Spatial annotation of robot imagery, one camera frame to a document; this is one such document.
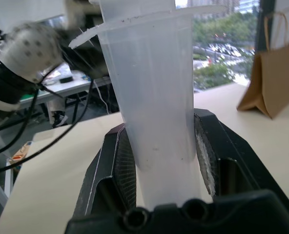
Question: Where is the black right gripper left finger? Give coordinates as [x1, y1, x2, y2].
[72, 123, 138, 217]

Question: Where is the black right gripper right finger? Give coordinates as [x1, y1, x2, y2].
[193, 108, 289, 211]

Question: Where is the translucent plastic syringe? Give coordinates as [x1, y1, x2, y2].
[68, 0, 227, 208]

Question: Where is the white background desk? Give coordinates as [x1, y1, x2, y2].
[19, 67, 112, 106]

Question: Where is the black and white sneaker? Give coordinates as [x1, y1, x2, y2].
[51, 110, 69, 128]

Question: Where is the brown paper bag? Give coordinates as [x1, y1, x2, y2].
[236, 4, 289, 119]

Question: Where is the small cardboard box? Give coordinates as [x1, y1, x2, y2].
[8, 141, 33, 169]

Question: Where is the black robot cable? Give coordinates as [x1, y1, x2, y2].
[0, 84, 41, 157]
[0, 79, 94, 176]

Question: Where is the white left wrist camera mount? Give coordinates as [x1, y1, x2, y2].
[0, 21, 65, 83]

